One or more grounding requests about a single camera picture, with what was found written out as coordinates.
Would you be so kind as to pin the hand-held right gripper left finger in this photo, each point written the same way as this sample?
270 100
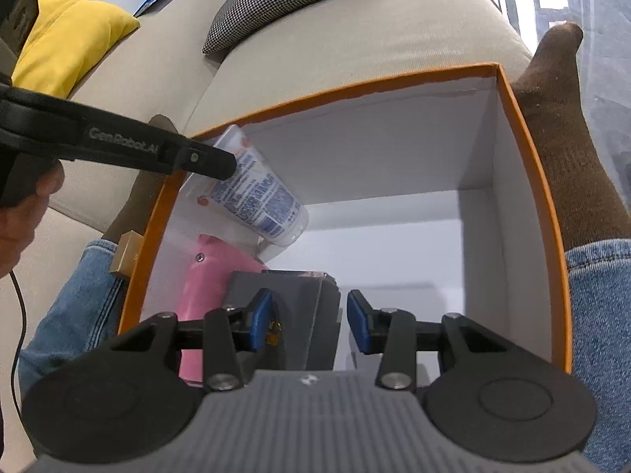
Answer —
261 318

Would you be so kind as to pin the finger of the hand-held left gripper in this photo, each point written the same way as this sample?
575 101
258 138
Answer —
207 160

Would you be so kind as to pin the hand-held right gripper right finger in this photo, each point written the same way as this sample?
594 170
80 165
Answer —
357 322

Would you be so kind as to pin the dark grey box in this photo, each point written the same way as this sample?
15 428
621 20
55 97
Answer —
300 315

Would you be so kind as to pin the pink wallet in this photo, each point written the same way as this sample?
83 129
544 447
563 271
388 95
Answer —
207 281

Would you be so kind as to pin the white cream tube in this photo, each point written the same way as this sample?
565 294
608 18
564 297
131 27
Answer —
266 202

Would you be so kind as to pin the orange cardboard box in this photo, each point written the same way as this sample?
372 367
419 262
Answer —
394 157

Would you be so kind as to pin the person's left hand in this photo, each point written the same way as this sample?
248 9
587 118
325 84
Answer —
19 226

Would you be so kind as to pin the person's left brown-socked foot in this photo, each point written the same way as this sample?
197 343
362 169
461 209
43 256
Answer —
133 207

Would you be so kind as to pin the person's brown-socked foot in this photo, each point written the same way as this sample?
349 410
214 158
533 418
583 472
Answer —
133 207
557 133

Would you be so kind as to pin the yellow pillow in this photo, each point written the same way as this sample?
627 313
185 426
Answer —
64 39

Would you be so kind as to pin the small brown box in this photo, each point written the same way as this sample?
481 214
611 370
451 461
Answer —
125 254

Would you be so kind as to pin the houndstooth pillow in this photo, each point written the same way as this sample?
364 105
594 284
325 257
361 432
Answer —
276 5

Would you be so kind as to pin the person's right jeans leg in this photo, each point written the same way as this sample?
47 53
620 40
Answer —
606 330

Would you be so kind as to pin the person's right brown-socked foot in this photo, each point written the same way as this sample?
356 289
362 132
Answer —
557 133

